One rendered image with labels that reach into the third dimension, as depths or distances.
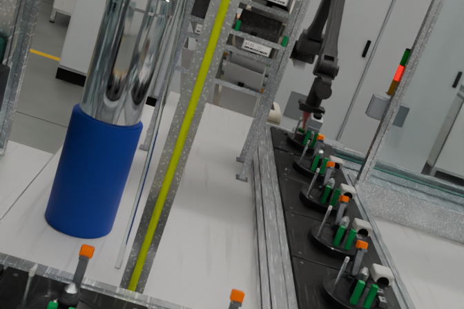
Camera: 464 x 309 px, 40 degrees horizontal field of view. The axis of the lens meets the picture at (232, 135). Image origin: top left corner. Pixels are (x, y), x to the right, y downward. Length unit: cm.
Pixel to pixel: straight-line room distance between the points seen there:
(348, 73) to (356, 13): 49
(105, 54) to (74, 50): 406
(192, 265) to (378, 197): 89
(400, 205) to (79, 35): 366
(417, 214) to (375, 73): 322
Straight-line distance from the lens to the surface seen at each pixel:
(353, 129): 547
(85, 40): 536
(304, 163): 203
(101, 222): 146
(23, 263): 116
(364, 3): 527
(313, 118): 221
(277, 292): 131
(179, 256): 151
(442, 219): 229
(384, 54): 537
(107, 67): 133
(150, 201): 114
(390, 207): 223
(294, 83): 530
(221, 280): 148
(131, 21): 130
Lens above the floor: 158
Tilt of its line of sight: 17 degrees down
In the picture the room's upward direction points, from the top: 19 degrees clockwise
